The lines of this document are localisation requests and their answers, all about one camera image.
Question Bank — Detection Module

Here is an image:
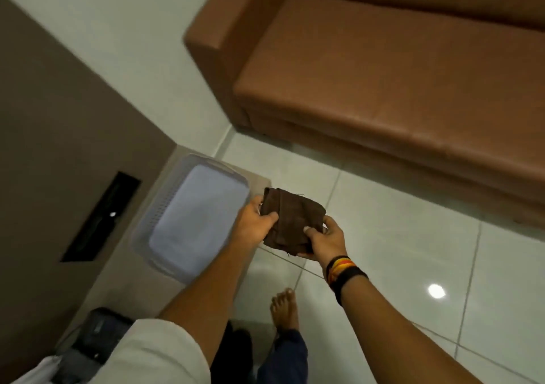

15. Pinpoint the person's right hand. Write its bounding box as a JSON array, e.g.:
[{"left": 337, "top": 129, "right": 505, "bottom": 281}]
[{"left": 297, "top": 215, "right": 348, "bottom": 269}]

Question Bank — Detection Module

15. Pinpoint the person's left hand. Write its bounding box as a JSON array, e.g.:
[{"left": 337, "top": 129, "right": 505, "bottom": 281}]
[{"left": 232, "top": 195, "right": 280, "bottom": 255}]

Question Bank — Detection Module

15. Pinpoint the brown cloth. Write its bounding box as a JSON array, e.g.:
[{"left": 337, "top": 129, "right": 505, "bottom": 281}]
[{"left": 260, "top": 187, "right": 328, "bottom": 257}]

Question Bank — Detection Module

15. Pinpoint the person's left forearm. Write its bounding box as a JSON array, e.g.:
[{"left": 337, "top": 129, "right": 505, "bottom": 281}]
[{"left": 158, "top": 243, "right": 261, "bottom": 367}]

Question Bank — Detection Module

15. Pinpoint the person's right forearm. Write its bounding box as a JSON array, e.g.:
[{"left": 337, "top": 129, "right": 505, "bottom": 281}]
[{"left": 338, "top": 274, "right": 485, "bottom": 384}]

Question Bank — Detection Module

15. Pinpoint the striped orange yellow wristband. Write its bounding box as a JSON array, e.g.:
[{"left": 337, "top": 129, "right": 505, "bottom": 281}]
[{"left": 326, "top": 255, "right": 356, "bottom": 285}]

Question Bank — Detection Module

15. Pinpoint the black wristband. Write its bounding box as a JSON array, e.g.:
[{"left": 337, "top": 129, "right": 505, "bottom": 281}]
[{"left": 331, "top": 266, "right": 368, "bottom": 307}]

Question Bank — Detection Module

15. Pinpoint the white plastic laundry basket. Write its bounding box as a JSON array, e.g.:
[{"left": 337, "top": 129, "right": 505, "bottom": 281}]
[{"left": 130, "top": 154, "right": 250, "bottom": 285}]

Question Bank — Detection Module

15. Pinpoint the person's bare foot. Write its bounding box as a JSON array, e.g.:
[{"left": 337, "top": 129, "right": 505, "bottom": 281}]
[{"left": 270, "top": 288, "right": 300, "bottom": 334}]

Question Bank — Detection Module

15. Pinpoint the blue trouser leg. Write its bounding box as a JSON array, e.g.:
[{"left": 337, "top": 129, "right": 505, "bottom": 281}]
[{"left": 255, "top": 329, "right": 308, "bottom": 384}]

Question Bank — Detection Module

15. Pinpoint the beige low table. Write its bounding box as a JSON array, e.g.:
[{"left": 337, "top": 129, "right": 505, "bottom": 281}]
[{"left": 70, "top": 144, "right": 273, "bottom": 337}]

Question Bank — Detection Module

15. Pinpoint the white shirt sleeve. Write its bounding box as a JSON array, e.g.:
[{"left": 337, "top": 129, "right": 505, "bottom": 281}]
[{"left": 90, "top": 318, "right": 212, "bottom": 384}]

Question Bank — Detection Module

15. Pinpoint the brown leather sofa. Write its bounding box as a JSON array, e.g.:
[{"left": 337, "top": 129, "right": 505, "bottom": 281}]
[{"left": 183, "top": 0, "right": 545, "bottom": 230}]

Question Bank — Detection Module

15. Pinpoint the black and grey bag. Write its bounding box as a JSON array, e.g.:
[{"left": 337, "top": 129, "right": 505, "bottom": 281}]
[{"left": 56, "top": 307, "right": 135, "bottom": 366}]

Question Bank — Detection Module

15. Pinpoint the white cloth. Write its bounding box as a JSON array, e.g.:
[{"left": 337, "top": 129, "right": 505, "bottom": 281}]
[{"left": 12, "top": 355, "right": 65, "bottom": 384}]

